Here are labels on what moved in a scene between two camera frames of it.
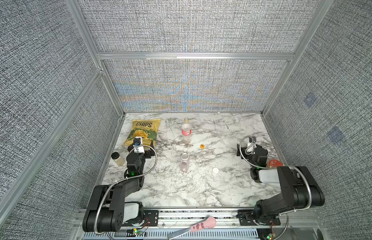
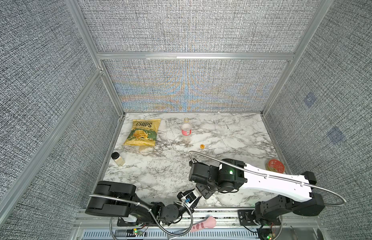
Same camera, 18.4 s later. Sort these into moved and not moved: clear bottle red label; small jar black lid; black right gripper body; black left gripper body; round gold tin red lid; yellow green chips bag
Moved: black right gripper body; black left gripper body
Not moved: yellow green chips bag; round gold tin red lid; clear bottle red label; small jar black lid
